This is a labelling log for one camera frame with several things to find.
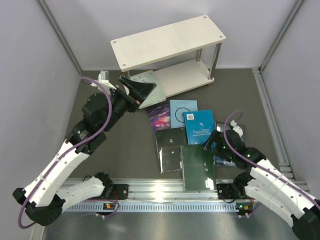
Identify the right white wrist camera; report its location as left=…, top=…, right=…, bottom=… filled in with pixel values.
left=229, top=120, right=244, bottom=138

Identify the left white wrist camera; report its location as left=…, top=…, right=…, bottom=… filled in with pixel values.
left=96, top=70, right=116, bottom=91

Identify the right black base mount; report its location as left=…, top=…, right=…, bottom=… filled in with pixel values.
left=217, top=183, right=240, bottom=204

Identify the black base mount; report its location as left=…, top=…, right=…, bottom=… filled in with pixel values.
left=108, top=184, right=129, bottom=201
left=217, top=183, right=240, bottom=204

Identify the white two-tier shelf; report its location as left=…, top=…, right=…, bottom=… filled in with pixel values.
left=110, top=15, right=226, bottom=98

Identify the dark green book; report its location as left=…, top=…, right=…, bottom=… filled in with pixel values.
left=180, top=145, right=216, bottom=192

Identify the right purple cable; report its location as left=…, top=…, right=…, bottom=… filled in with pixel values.
left=223, top=109, right=320, bottom=208

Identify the light blue circle book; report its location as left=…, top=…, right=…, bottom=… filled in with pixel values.
left=169, top=100, right=198, bottom=129

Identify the purple galaxy cover book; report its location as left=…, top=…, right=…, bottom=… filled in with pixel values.
left=147, top=102, right=171, bottom=133

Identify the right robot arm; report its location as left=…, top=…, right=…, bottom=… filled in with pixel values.
left=203, top=129, right=320, bottom=240

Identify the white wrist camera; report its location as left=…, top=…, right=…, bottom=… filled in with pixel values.
left=229, top=120, right=244, bottom=138
left=96, top=70, right=116, bottom=91

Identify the black glossy book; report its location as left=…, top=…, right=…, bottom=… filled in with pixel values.
left=155, top=127, right=187, bottom=174

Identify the aluminium front rail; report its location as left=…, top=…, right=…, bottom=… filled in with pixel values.
left=113, top=178, right=218, bottom=203

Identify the purple cable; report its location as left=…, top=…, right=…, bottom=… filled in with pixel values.
left=18, top=76, right=113, bottom=230
left=223, top=109, right=320, bottom=208

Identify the slotted cable duct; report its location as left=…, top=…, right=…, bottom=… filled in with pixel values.
left=66, top=201, right=250, bottom=213

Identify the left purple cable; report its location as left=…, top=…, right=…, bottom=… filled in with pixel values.
left=18, top=76, right=113, bottom=230

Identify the bright blue book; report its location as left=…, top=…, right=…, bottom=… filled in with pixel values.
left=183, top=109, right=216, bottom=145

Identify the pale grey-green book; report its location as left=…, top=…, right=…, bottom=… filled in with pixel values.
left=130, top=70, right=166, bottom=109

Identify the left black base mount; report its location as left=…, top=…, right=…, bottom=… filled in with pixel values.
left=108, top=184, right=129, bottom=201

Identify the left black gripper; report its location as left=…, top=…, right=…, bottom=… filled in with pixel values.
left=101, top=75, right=156, bottom=132

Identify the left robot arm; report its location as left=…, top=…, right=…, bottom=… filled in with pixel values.
left=12, top=76, right=157, bottom=229

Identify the dark blue Wuthering Heights book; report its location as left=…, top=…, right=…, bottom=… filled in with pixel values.
left=213, top=122, right=246, bottom=167

